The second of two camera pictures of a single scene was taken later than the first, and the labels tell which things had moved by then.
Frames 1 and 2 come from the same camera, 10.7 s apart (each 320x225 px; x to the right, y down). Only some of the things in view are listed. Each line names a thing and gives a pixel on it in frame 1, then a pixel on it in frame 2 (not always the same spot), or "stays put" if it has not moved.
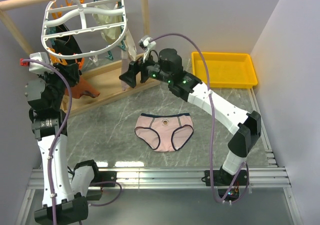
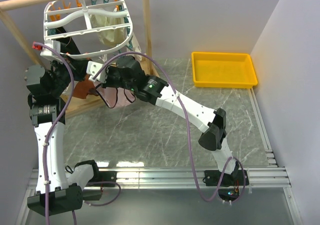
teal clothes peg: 110,55 -> 130,47
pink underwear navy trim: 164,132 -> 114,97
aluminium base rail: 175,178 stays put
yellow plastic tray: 225,70 stays put
